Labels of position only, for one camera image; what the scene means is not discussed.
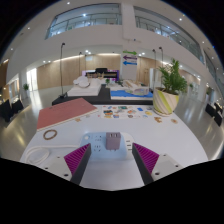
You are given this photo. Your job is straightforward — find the brown ring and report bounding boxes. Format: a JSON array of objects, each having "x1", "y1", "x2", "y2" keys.
[{"x1": 43, "y1": 129, "x2": 58, "y2": 141}]

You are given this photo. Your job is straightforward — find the grey charger block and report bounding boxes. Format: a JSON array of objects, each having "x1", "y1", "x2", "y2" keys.
[{"x1": 105, "y1": 132, "x2": 122, "y2": 152}]

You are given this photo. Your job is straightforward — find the black piano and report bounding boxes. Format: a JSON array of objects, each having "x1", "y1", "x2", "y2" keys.
[{"x1": 85, "y1": 67, "x2": 120, "y2": 82}]

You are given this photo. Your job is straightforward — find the palm plant in striped pot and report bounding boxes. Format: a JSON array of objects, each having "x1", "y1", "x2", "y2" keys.
[{"x1": 152, "y1": 58, "x2": 188, "y2": 117}]

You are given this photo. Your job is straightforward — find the blue mat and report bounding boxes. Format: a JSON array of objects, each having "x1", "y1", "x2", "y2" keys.
[{"x1": 110, "y1": 89, "x2": 154, "y2": 100}]

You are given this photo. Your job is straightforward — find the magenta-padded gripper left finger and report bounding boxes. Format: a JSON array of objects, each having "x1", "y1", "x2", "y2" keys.
[{"x1": 43, "y1": 143, "x2": 92, "y2": 186}]

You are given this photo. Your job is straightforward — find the black display platform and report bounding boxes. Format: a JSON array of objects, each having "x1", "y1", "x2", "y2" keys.
[{"x1": 51, "y1": 83, "x2": 154, "y2": 106}]

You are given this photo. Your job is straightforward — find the pink flat board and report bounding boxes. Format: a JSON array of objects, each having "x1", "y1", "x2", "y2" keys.
[{"x1": 35, "y1": 97, "x2": 99, "y2": 132}]

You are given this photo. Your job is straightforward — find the group of black chairs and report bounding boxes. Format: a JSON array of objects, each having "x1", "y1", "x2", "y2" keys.
[
  {"x1": 0, "y1": 99, "x2": 25, "y2": 123},
  {"x1": 204, "y1": 101, "x2": 224, "y2": 127}
]

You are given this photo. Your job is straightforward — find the colourful sticker sheet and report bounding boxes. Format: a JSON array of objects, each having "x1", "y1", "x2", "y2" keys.
[{"x1": 99, "y1": 105, "x2": 137, "y2": 120}]

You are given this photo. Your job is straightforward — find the arrow direction sign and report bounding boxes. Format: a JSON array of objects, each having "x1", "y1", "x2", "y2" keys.
[{"x1": 122, "y1": 49, "x2": 138, "y2": 67}]

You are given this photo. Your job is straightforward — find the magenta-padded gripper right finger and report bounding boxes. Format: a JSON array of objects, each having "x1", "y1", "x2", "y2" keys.
[{"x1": 132, "y1": 142, "x2": 184, "y2": 185}]

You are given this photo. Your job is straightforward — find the small distant potted plant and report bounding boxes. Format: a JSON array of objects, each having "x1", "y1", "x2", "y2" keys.
[{"x1": 22, "y1": 83, "x2": 30, "y2": 99}]

